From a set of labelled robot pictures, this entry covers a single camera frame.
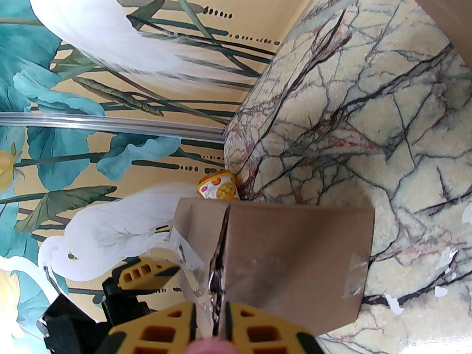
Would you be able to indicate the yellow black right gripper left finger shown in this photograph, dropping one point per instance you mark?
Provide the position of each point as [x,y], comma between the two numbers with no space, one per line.
[158,336]

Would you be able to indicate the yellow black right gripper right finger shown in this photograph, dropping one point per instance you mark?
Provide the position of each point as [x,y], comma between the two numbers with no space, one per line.
[265,336]

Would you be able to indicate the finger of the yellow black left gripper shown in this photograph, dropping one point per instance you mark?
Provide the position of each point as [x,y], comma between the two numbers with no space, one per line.
[147,275]

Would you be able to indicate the brown cardboard express box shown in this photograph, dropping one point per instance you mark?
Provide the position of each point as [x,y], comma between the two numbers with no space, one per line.
[295,256]
[442,2]

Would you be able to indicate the yellow white yogurt cup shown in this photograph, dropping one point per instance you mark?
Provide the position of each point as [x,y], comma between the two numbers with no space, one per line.
[217,186]

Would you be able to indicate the aluminium frame post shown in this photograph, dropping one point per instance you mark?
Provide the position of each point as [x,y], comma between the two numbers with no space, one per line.
[110,127]

